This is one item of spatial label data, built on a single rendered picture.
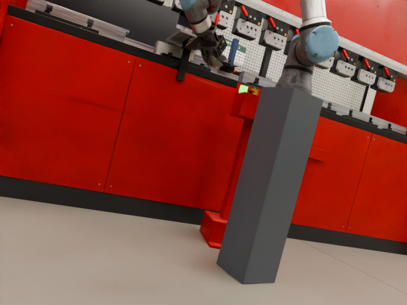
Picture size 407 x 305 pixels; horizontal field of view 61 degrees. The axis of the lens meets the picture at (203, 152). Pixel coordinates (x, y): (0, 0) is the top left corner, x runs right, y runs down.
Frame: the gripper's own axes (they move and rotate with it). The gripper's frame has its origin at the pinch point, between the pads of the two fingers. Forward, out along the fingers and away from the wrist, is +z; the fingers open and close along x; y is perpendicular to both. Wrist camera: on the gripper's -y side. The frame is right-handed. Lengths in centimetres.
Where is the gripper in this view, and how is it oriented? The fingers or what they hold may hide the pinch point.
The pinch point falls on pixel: (216, 66)
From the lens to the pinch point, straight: 150.8
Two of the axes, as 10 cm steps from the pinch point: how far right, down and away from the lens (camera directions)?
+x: 4.8, -8.0, 3.5
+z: 3.7, 5.5, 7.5
